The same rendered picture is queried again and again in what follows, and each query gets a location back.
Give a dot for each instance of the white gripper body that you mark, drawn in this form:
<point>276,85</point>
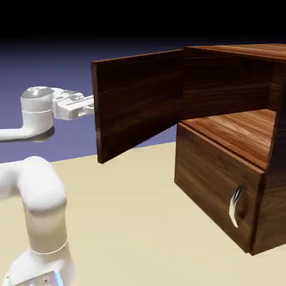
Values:
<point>67,109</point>

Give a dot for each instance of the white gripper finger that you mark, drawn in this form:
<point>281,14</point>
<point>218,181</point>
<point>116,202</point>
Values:
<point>88,110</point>
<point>89,97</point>

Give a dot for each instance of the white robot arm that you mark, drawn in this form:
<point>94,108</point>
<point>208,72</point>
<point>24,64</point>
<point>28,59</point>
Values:
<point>42,192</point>

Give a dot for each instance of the dark wood cabinet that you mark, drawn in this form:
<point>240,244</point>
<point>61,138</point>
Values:
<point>274,178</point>

